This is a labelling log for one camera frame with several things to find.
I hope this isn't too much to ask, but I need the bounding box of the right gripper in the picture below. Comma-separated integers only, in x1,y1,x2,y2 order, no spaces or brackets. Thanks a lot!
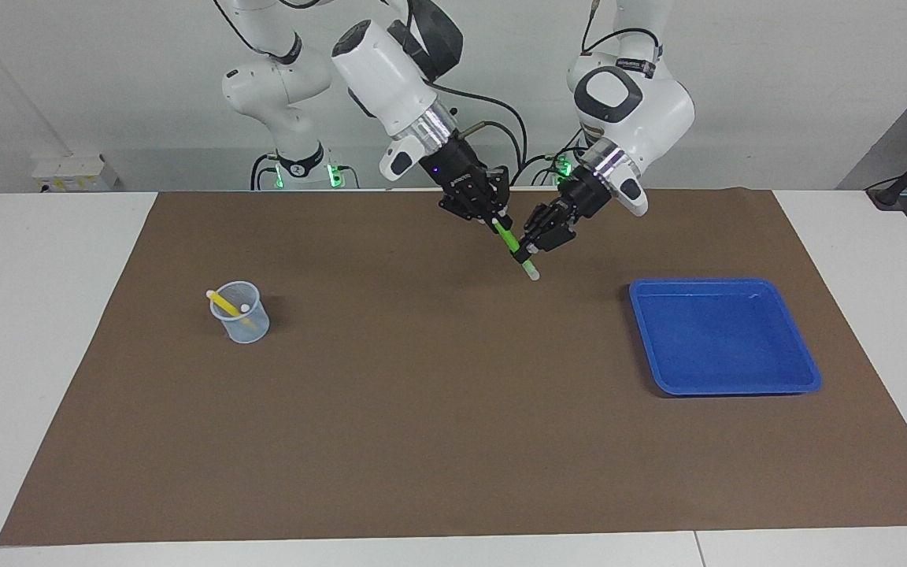
420,135,513,232

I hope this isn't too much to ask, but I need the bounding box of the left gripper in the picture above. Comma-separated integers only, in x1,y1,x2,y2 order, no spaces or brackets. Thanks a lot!
517,171,613,258

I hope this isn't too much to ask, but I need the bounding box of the green pen with white cap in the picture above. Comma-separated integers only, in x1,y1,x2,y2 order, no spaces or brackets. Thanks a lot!
492,219,541,283

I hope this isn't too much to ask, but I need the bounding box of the blue plastic tray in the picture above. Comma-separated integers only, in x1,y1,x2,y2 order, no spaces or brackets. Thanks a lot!
628,277,824,397

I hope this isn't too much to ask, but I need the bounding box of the clear plastic measuring cup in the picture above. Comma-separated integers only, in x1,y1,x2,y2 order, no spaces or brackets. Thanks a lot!
209,280,272,346

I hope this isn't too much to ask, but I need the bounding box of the yellow pen with white cap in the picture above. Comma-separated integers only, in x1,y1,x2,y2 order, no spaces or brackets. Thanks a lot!
205,289,257,328

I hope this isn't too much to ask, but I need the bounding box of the black cable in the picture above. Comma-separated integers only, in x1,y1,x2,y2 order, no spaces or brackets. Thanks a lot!
250,152,280,191
465,120,522,188
579,0,663,57
428,79,531,188

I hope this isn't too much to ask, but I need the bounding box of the white wall box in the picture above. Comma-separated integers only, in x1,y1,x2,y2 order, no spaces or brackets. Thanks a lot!
31,154,120,193

